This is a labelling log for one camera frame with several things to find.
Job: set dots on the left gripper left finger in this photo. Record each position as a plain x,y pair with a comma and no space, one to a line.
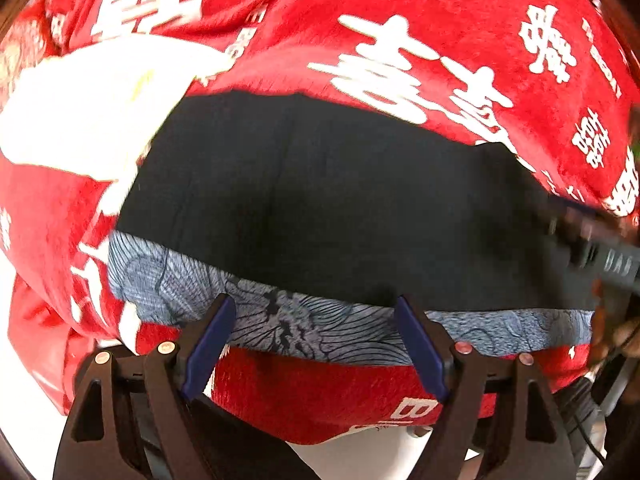
101,437

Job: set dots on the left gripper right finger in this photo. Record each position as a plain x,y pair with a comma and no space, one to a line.
526,438

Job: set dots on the black pants with patterned lining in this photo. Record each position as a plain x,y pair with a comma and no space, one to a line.
315,217

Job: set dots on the person's right hand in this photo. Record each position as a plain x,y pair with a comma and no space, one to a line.
613,327

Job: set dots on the red blanket with white characters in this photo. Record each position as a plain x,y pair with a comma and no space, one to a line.
546,79

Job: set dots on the white folded cloth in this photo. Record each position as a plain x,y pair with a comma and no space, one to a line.
94,111

